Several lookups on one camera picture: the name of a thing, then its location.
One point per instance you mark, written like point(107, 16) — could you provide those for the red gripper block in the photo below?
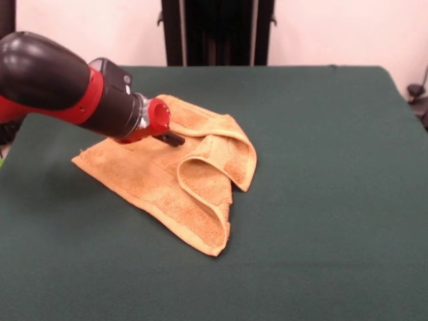
point(157, 120)

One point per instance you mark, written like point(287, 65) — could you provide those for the tan terry towel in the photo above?
point(150, 174)

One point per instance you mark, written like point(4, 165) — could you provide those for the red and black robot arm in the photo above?
point(50, 80)

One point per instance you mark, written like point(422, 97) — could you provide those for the dark green table cloth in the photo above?
point(334, 200)

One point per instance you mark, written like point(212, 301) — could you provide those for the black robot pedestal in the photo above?
point(217, 33)

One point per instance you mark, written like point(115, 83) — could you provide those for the grey pedestal leg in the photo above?
point(416, 90)

